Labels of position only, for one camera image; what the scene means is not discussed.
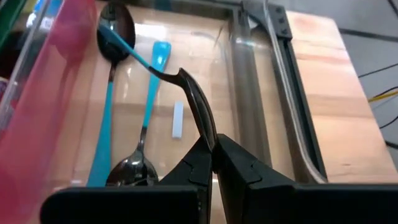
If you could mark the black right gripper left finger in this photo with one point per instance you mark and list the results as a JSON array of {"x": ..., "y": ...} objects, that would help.
[{"x": 140, "y": 205}]

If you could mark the white label sticker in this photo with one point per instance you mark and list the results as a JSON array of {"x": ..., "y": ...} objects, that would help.
[{"x": 178, "y": 119}]

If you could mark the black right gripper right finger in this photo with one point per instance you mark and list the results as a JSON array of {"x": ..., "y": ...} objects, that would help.
[{"x": 280, "y": 205}]

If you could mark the clear plastic bin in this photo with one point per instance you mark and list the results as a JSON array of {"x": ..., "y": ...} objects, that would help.
[{"x": 248, "y": 109}]

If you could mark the pink plastic bin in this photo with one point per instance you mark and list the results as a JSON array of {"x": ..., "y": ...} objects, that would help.
[{"x": 37, "y": 124}]

